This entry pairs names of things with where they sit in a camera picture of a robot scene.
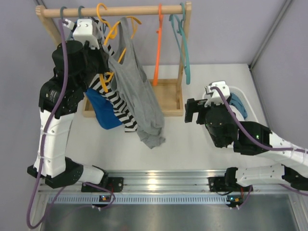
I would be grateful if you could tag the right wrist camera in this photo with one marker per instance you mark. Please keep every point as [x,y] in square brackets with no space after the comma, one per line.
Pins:
[215,90]

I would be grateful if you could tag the yellow plastic hanger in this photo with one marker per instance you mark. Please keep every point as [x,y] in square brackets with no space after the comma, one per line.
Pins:
[111,35]

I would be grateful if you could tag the white plastic laundry basket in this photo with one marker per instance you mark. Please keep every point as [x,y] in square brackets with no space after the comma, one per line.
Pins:
[250,111]

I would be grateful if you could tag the wooden clothes rack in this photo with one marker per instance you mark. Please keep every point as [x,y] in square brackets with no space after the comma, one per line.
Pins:
[168,90]

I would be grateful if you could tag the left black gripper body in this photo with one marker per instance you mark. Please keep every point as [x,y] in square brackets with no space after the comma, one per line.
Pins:
[100,58]

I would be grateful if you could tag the aluminium corner post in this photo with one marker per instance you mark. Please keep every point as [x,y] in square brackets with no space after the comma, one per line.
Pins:
[271,32]

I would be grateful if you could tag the teal plastic hanger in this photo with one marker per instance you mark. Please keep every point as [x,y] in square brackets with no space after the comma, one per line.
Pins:
[177,27]

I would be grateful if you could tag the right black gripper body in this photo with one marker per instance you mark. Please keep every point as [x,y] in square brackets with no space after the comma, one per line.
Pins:
[198,106]

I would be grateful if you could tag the grey-blue hanger far left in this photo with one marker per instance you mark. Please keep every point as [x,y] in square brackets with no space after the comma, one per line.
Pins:
[63,10]

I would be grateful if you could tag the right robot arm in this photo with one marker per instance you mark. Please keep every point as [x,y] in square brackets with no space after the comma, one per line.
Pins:
[249,138]

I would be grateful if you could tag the orange plastic hanger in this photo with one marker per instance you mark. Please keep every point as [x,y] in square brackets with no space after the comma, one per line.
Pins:
[159,41]

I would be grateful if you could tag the grey tank top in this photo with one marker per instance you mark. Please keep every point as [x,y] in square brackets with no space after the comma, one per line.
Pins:
[131,83]

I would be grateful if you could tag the teal-blue garment in basket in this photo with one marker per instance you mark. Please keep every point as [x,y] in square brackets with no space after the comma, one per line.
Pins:
[237,103]

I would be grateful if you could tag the slotted grey cable duct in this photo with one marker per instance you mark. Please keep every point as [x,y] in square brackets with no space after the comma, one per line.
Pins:
[152,199]

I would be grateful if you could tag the aluminium mounting rail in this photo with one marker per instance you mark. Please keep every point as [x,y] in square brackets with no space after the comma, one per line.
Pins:
[158,183]

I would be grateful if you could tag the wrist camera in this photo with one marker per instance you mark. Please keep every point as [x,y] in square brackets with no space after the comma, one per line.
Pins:
[84,30]
[215,90]

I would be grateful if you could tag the blue tank top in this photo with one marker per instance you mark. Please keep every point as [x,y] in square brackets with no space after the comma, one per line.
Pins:
[89,32]

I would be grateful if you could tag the grey-blue hanger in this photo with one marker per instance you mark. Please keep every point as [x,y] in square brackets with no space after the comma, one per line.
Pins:
[80,12]
[63,10]

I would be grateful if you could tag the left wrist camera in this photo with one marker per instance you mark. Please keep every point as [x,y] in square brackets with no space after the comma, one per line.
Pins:
[84,30]

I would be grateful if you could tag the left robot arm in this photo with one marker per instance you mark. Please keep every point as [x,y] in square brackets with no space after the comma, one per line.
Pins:
[75,66]

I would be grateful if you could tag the black white striped tank top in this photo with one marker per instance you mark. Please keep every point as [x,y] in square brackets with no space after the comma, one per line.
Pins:
[120,106]

